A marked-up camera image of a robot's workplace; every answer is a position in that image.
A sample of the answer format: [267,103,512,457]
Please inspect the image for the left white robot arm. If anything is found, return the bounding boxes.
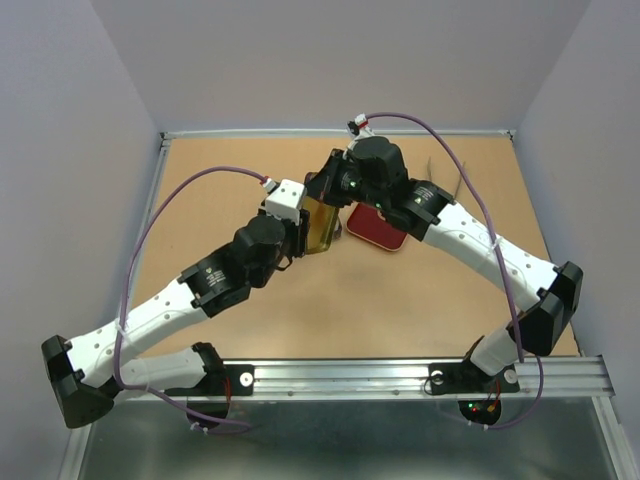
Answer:
[41,208,310,429]

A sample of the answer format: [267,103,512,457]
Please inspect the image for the red lacquer tray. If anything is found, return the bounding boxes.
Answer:
[346,204,407,252]

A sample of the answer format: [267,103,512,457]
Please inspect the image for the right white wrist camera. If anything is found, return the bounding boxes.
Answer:
[347,113,375,150]

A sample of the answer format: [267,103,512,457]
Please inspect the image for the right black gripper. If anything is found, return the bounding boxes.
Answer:
[303,147,388,212]

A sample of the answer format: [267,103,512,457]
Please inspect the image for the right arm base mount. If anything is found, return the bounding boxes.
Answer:
[422,337,520,396]

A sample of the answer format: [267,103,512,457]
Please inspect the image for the metal tongs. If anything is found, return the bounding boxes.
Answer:
[426,157,463,201]

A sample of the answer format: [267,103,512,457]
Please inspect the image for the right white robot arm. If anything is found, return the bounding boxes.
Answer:
[305,136,583,390]

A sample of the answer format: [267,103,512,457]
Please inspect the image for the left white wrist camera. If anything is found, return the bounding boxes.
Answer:
[264,179,306,225]

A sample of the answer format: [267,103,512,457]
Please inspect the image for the small electronics board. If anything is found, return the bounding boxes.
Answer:
[458,400,502,426]

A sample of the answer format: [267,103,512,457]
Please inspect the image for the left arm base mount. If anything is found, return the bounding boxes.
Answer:
[191,342,256,398]

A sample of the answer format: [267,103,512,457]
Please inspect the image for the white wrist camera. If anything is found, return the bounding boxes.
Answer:
[264,179,306,225]
[347,113,375,150]

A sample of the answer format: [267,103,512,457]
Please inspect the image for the gold tin lid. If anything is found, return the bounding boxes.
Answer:
[303,196,343,255]

